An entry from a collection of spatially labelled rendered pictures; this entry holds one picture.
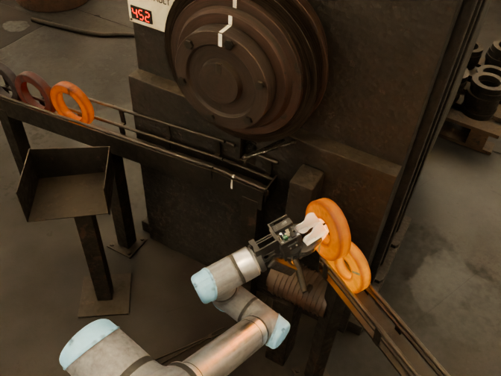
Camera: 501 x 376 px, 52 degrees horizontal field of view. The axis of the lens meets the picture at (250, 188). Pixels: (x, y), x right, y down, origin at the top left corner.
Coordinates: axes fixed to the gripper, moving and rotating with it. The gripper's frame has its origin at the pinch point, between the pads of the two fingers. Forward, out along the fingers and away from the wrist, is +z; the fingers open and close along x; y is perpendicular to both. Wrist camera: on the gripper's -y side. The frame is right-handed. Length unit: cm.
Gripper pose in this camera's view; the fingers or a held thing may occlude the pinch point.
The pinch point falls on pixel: (328, 224)
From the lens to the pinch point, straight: 127.9
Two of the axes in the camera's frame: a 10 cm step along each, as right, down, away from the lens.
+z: 8.8, -4.6, 1.4
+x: -4.4, -6.3, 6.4
